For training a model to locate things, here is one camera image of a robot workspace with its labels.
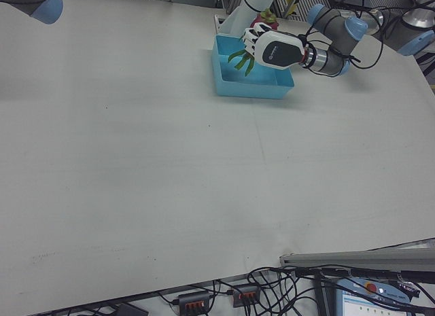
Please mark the grey USB hub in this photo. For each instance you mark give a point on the grey USB hub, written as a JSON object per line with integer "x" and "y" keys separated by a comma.
{"x": 247, "y": 295}
{"x": 193, "y": 300}

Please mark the black flat box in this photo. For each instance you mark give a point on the black flat box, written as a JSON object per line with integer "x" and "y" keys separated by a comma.
{"x": 130, "y": 311}

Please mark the UR5e robot arm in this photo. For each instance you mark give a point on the UR5e robot arm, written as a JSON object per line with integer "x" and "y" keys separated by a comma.
{"x": 20, "y": 0}
{"x": 334, "y": 23}

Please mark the white camera stand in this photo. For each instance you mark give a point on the white camera stand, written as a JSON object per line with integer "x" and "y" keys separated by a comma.
{"x": 234, "y": 23}

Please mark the teach pendant with screen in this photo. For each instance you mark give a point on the teach pendant with screen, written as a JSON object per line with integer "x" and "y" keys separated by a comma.
{"x": 357, "y": 302}

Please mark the aluminium profile rail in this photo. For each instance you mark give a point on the aluminium profile rail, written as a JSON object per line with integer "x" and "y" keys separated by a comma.
{"x": 357, "y": 258}

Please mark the pink dragon fruit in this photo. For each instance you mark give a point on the pink dragon fruit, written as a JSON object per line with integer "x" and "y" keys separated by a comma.
{"x": 265, "y": 20}

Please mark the yellow black post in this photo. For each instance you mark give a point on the yellow black post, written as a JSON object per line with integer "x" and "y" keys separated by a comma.
{"x": 293, "y": 1}

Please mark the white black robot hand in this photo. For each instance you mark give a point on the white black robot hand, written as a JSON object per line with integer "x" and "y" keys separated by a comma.
{"x": 280, "y": 52}

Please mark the light blue plastic bin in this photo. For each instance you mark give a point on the light blue plastic bin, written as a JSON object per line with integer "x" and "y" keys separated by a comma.
{"x": 251, "y": 88}

